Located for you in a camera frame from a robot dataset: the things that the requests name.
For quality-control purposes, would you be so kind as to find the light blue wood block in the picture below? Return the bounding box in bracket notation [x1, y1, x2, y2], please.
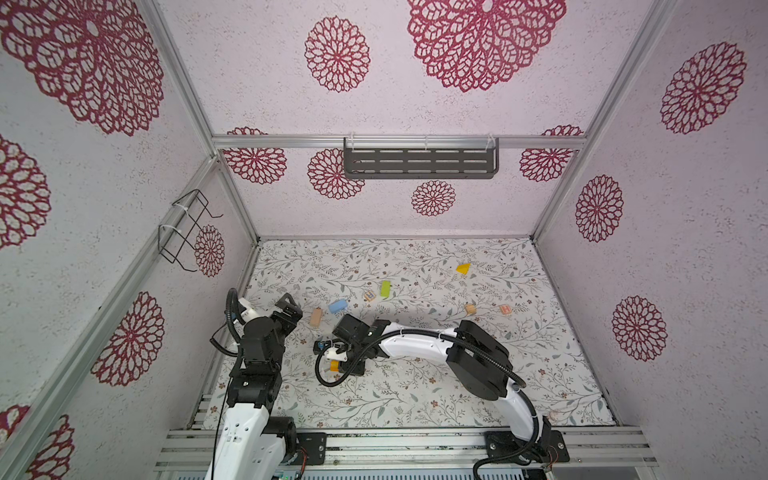
[328, 299, 348, 314]

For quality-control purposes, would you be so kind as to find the green wood block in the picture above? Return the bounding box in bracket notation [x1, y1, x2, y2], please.
[380, 280, 392, 298]

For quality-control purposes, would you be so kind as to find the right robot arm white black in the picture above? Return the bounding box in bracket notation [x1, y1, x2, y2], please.
[313, 314, 542, 444]

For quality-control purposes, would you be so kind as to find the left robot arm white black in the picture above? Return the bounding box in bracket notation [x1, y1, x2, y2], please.
[206, 288, 303, 479]

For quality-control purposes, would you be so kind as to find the natural wood long block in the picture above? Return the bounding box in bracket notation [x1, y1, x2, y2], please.
[309, 308, 323, 328]

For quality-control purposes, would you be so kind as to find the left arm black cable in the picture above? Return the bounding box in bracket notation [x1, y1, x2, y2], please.
[209, 287, 247, 358]

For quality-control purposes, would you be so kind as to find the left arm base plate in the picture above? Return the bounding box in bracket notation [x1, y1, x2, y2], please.
[282, 432, 328, 467]

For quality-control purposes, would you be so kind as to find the black wire wall basket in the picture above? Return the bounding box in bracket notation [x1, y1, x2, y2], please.
[156, 189, 226, 278]

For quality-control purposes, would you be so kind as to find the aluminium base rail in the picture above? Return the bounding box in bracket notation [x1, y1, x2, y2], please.
[152, 426, 659, 475]

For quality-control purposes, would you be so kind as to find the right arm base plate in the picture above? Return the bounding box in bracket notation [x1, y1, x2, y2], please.
[483, 429, 571, 466]

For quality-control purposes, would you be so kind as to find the grey metal wall shelf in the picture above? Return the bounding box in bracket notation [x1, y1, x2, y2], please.
[342, 138, 499, 180]

